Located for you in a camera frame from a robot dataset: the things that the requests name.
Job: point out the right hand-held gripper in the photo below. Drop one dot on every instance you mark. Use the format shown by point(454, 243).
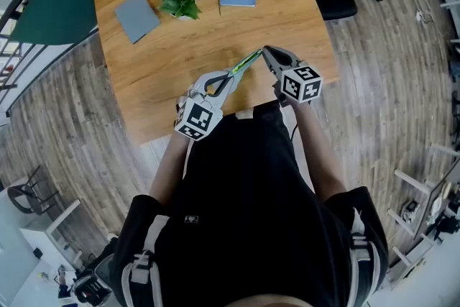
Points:
point(302, 82)

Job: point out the black metal stool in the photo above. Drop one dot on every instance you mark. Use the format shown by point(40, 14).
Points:
point(19, 199)

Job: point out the white power adapter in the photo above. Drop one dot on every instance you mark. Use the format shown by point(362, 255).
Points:
point(419, 16)

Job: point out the black monitor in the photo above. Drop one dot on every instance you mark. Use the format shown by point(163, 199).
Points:
point(429, 205)

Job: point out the black tripod equipment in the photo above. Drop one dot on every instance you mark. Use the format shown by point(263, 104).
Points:
point(449, 224)

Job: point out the person's left forearm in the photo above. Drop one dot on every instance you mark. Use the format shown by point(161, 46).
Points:
point(169, 169)

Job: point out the person's right forearm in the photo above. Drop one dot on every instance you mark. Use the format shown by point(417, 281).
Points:
point(318, 161)

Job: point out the grey notebook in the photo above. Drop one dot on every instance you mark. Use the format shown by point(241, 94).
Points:
point(137, 17)

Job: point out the potted sunflower plant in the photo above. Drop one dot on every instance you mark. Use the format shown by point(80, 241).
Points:
point(179, 7)

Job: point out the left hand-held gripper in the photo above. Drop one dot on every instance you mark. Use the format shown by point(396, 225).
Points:
point(197, 118)

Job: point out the person's black shirt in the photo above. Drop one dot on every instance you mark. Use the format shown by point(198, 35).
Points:
point(248, 208)

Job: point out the teal translucent plastic piece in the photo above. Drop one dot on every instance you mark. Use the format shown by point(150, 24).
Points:
point(242, 70)

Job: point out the white wooden frame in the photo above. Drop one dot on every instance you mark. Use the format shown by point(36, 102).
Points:
point(409, 179)

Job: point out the white desk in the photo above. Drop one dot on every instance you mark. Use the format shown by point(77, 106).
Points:
point(453, 11)

